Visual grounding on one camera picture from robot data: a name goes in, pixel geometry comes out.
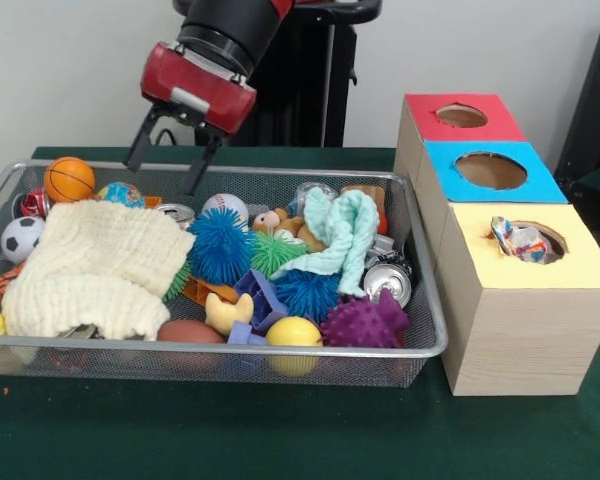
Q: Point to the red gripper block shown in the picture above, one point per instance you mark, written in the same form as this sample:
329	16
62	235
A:
195	87

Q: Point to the blue puffer ball with eyes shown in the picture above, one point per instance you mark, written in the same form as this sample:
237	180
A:
222	245

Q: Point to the cream knitted cloth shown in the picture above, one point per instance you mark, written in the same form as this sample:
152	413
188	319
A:
90	260

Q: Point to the colourful patterned cloth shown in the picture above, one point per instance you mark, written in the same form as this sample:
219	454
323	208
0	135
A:
522	242

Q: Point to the wooden box with three holes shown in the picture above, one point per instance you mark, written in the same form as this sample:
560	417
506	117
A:
530	340

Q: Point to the globe print ball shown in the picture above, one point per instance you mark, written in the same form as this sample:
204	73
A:
122	192

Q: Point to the white baseball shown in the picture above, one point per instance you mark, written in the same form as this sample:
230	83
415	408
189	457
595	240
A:
225	205

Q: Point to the orange toy basketball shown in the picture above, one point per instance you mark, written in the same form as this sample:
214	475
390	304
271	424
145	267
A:
70	179

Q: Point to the green spiky puffer ball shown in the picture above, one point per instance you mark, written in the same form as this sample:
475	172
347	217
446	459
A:
275	250

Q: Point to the small soccer ball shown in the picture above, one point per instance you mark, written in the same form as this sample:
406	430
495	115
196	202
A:
22	240

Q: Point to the light teal cloth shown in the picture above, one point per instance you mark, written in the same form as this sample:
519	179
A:
350	235

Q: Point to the purple spiky ball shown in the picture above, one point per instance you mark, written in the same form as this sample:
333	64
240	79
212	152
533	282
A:
362	325

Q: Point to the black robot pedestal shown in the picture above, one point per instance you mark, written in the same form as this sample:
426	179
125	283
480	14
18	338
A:
290	100

